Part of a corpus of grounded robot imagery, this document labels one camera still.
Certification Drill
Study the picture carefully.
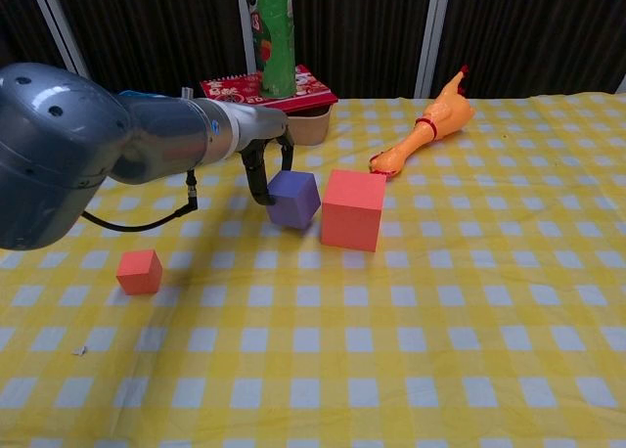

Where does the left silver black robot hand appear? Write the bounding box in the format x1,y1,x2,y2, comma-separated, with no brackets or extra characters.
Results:
229,103,297,207

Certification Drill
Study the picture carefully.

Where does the purple cube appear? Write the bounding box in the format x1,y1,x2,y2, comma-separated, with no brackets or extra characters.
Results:
266,170,322,231

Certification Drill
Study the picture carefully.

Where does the large orange foam cube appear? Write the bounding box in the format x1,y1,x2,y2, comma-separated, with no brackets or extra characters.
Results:
320,168,387,253

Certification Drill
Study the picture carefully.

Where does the small orange foam cube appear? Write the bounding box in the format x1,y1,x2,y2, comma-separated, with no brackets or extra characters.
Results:
115,248,163,296

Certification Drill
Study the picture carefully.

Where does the red desk calendar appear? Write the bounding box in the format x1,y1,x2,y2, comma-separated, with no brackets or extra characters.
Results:
200,65,339,114

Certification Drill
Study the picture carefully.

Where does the beige oval box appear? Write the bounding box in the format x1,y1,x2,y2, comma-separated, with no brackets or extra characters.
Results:
286,103,332,147

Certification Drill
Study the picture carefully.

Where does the green can with red lid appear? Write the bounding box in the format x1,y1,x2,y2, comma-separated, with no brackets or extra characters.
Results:
244,0,298,100

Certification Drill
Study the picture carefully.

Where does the blue detergent bottle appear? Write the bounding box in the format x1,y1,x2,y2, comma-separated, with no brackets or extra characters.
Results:
118,88,195,101

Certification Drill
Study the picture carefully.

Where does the orange rubber chicken toy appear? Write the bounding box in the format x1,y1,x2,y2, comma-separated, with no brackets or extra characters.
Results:
369,65,476,178

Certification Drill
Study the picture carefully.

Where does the yellow white checked tablecloth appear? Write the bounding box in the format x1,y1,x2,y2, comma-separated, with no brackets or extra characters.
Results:
0,91,626,448

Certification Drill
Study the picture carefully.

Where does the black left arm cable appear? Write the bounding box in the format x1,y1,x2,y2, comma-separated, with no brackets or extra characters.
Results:
81,168,200,233

